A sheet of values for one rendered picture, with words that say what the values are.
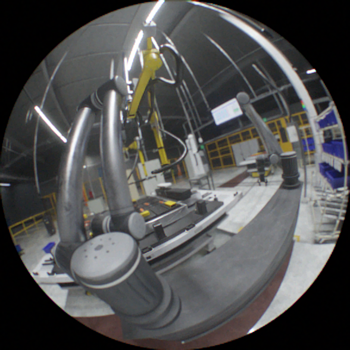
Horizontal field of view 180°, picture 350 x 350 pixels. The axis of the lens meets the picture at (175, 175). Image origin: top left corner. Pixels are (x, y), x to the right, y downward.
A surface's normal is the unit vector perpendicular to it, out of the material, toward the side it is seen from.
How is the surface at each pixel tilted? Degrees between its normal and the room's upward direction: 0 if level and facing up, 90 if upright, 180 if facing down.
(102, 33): 176
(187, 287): 0
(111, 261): 6
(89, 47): 176
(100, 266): 6
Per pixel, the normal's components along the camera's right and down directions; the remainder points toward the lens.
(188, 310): -0.27, -0.96
